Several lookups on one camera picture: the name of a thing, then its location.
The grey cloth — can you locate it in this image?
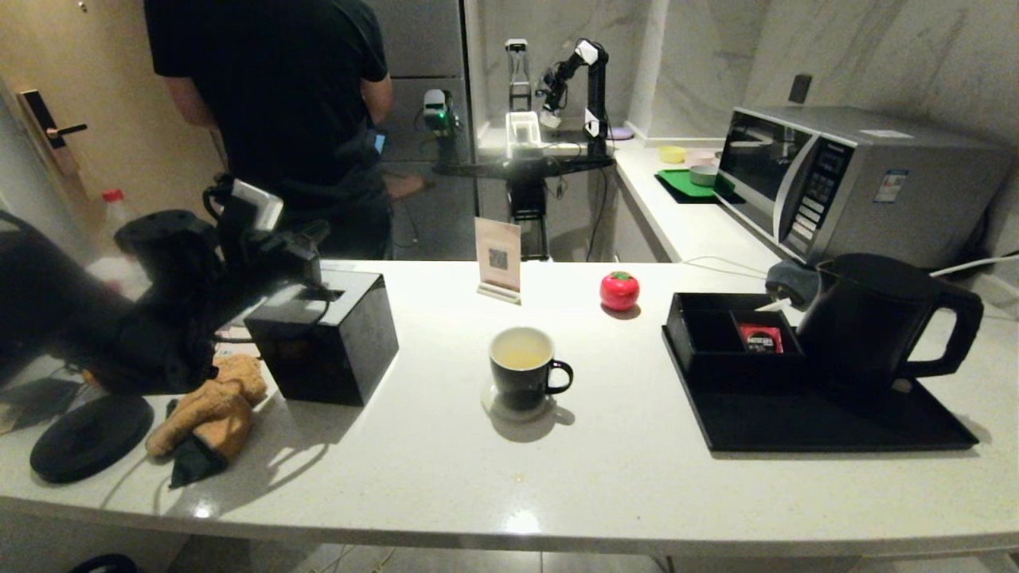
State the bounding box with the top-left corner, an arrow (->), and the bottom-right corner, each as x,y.
766,261 -> 821,303

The red coffee sachet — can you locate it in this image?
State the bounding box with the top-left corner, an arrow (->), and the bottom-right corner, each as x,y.
739,322 -> 787,355

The white round coaster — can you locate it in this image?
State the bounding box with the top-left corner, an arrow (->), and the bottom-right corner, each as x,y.
481,376 -> 558,423

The black rectangular serving tray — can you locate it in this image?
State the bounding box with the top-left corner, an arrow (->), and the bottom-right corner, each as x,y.
662,326 -> 980,454

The paper card black label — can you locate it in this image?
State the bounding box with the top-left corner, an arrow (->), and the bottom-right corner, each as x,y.
213,325 -> 260,359

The black table column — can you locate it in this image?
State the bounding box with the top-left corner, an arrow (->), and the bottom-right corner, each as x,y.
508,179 -> 552,262

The black sachet holder box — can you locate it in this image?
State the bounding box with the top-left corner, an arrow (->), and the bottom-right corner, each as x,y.
666,292 -> 809,381

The grey device green light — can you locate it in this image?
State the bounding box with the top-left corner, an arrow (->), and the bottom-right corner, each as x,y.
422,88 -> 461,138

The black round kettle base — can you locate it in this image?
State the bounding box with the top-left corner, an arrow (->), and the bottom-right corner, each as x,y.
30,394 -> 156,484

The red toy tomato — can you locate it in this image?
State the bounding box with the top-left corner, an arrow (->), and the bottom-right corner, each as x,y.
599,272 -> 641,313

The black rounded plastic object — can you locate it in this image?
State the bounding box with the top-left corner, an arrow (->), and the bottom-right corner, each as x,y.
68,554 -> 140,573

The black background table top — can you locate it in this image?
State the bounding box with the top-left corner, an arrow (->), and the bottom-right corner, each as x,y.
434,155 -> 618,181

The person in black shirt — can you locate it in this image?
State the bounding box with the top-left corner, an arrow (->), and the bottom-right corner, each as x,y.
143,0 -> 395,260

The white plastic container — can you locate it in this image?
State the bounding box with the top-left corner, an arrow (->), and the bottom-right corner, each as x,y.
506,111 -> 544,160

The thin white cable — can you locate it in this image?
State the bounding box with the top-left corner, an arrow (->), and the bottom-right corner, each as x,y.
681,256 -> 785,279

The white power cable with plug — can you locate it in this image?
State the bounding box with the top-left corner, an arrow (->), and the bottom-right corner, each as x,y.
927,253 -> 1019,279

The green cutting board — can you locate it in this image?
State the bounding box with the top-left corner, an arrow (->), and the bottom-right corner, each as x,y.
659,169 -> 735,198

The beige QR sign card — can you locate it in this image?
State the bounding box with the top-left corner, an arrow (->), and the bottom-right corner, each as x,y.
474,217 -> 523,306

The black door lock with lever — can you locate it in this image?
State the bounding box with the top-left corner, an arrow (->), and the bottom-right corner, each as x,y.
19,92 -> 90,177

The black mug white inside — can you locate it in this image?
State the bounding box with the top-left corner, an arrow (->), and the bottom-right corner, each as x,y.
489,327 -> 574,412

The black electric kettle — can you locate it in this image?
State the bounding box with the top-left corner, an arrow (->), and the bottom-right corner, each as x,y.
796,253 -> 986,392

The black cube tissue box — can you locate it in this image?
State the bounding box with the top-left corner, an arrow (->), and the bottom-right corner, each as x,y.
244,269 -> 400,407

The beige wooden door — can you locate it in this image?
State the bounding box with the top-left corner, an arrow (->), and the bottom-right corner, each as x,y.
0,0 -> 228,259

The clear water bottle red cap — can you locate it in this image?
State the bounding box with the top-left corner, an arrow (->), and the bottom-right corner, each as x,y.
102,189 -> 135,263

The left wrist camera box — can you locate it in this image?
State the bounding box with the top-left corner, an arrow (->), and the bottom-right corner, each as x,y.
225,179 -> 285,233

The silver microwave oven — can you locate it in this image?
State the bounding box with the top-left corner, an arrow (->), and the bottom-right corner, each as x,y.
715,106 -> 1013,270

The background robot arm with cables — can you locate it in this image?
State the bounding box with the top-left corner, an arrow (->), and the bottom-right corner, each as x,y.
537,38 -> 612,158

